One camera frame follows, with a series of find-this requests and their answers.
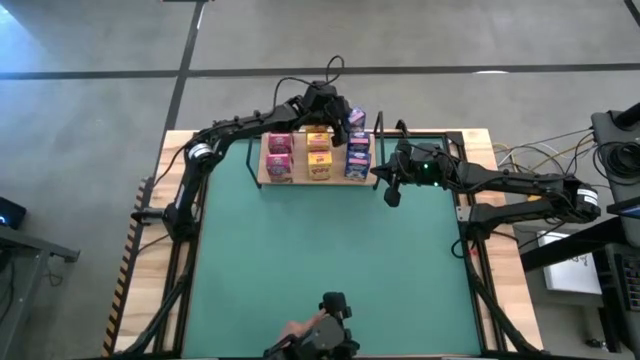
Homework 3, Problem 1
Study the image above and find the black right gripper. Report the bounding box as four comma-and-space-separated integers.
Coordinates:
371, 142, 455, 190

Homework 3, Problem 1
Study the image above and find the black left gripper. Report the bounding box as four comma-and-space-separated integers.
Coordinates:
302, 82, 351, 149

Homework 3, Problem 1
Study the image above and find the blue Frosted Flakes cereal box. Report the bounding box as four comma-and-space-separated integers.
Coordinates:
346, 130, 372, 154
348, 106, 368, 133
343, 151, 373, 182

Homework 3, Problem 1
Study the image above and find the magenta Raisin Bran cereal box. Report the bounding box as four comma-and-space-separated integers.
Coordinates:
265, 153, 295, 184
267, 131, 295, 156

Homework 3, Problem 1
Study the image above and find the green table mat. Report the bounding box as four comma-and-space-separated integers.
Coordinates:
182, 137, 484, 357

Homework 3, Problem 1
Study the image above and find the black metal bar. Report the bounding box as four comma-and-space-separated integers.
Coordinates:
519, 215, 631, 274

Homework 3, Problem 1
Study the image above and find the white board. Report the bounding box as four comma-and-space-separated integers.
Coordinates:
537, 230, 604, 296

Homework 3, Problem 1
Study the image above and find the grey equipment cart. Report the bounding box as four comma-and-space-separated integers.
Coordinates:
591, 102, 640, 206

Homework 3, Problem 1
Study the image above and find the black monitor with blue screen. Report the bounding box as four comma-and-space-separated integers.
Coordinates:
606, 195, 640, 221

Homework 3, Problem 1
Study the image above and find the black keyboard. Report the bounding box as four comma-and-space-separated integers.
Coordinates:
613, 252, 640, 312

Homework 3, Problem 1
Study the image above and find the yellow black hazard tape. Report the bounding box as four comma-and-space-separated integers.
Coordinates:
101, 182, 151, 357

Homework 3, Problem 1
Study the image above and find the black device with blue light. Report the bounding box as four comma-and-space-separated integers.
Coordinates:
0, 195, 28, 230

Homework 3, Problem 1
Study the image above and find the grey desk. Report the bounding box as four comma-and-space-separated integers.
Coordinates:
0, 223, 81, 360

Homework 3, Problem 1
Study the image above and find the wooden shelf with black frame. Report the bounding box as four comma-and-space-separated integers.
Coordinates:
244, 110, 397, 191

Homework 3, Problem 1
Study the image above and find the black handheld camera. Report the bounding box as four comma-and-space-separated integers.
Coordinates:
263, 291, 362, 360

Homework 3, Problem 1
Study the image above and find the black coiled cable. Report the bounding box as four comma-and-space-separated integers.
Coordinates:
593, 141, 640, 180

